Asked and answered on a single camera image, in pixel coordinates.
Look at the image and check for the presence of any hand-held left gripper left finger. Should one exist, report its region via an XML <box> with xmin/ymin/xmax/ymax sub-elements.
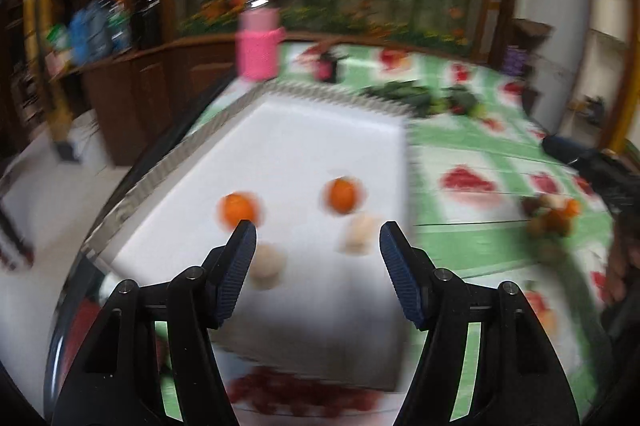
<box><xmin>52</xmin><ymin>220</ymin><xmax>258</xmax><ymax>426</ymax></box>

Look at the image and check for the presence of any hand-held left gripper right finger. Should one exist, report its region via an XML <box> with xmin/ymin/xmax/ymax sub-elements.
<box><xmin>379</xmin><ymin>222</ymin><xmax>581</xmax><ymax>426</ymax></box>

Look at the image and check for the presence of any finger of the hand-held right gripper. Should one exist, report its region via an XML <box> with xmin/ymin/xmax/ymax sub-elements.
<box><xmin>542</xmin><ymin>135</ymin><xmax>591</xmax><ymax>164</ymax></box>

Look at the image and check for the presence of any white tray with patterned rim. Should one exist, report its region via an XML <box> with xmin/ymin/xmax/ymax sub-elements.
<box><xmin>82</xmin><ymin>81</ymin><xmax>413</xmax><ymax>394</ymax></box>

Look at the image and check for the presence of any person's right hand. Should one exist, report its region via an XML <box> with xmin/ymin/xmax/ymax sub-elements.
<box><xmin>602</xmin><ymin>211</ymin><xmax>640</xmax><ymax>307</ymax></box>

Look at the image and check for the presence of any beige round fruit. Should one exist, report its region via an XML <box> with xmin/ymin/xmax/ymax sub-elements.
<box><xmin>247</xmin><ymin>243</ymin><xmax>287</xmax><ymax>292</ymax></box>
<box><xmin>340</xmin><ymin>213</ymin><xmax>378</xmax><ymax>256</ymax></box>

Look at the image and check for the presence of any large orange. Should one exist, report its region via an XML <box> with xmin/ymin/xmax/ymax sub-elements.
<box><xmin>322</xmin><ymin>177</ymin><xmax>363</xmax><ymax>214</ymax></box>

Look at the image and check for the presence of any purple bottle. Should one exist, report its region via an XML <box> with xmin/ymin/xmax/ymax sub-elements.
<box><xmin>502</xmin><ymin>46</ymin><xmax>526</xmax><ymax>77</ymax></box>

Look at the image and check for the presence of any leafy vegetable with red fruit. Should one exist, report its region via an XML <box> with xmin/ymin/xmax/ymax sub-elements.
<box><xmin>435</xmin><ymin>86</ymin><xmax>488</xmax><ymax>119</ymax></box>

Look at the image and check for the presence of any green checked fruit-print tablecloth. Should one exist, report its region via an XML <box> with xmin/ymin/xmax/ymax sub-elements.
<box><xmin>45</xmin><ymin>41</ymin><xmax>621</xmax><ymax>426</ymax></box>

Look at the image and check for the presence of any dark green leafy vegetable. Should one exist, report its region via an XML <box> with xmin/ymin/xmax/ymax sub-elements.
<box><xmin>360</xmin><ymin>80</ymin><xmax>436</xmax><ymax>114</ymax></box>

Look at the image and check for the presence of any brown wooden cabinet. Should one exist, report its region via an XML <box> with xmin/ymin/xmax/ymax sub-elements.
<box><xmin>82</xmin><ymin>33</ymin><xmax>241</xmax><ymax>167</ymax></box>

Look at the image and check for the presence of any dark jar with brown lid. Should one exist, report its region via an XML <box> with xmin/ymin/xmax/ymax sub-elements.
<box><xmin>315</xmin><ymin>51</ymin><xmax>341</xmax><ymax>82</ymax></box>

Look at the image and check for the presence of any pink bottle with knitted sleeve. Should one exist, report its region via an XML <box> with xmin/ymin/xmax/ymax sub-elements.
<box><xmin>235</xmin><ymin>0</ymin><xmax>286</xmax><ymax>82</ymax></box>

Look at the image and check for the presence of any black appliance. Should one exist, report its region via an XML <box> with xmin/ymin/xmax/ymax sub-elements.
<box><xmin>130</xmin><ymin>0</ymin><xmax>166</xmax><ymax>52</ymax></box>

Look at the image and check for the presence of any blue plastic bag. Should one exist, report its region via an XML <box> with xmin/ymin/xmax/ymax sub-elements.
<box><xmin>70</xmin><ymin>0</ymin><xmax>113</xmax><ymax>64</ymax></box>

